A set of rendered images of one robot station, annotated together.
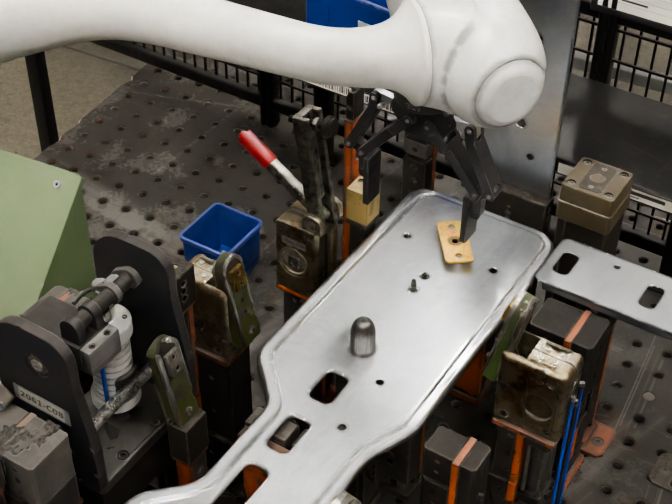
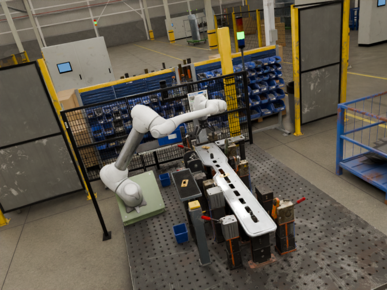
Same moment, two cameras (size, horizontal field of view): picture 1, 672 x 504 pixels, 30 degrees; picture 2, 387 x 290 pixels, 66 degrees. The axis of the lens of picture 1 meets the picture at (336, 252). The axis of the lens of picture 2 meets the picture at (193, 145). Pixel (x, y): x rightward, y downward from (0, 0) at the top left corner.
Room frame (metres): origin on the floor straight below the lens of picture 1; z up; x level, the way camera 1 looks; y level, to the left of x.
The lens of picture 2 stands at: (-0.61, 1.61, 2.19)
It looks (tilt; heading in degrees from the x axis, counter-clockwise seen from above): 24 degrees down; 319
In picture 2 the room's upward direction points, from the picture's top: 10 degrees counter-clockwise
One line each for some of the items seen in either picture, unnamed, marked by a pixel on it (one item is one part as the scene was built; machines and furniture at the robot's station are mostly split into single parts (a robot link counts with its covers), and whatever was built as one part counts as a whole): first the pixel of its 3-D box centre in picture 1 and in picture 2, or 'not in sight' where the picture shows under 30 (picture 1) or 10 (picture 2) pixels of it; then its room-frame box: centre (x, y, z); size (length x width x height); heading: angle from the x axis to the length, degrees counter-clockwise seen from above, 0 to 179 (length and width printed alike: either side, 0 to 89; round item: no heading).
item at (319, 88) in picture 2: not in sight; (320, 70); (1.54, -3.18, 1.00); 1.04 x 0.14 x 2.00; 63
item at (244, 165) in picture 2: not in sight; (243, 179); (0.76, -0.04, 0.87); 0.12 x 0.09 x 0.35; 58
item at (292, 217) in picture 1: (306, 311); not in sight; (1.28, 0.04, 0.88); 0.07 x 0.06 x 0.35; 58
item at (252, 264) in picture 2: not in sight; (260, 243); (0.26, 0.47, 0.84); 0.18 x 0.06 x 0.29; 58
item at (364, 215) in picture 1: (360, 286); not in sight; (1.33, -0.04, 0.88); 0.04 x 0.04 x 0.36; 58
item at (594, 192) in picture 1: (579, 275); (215, 149); (1.36, -0.36, 0.88); 0.08 x 0.08 x 0.36; 58
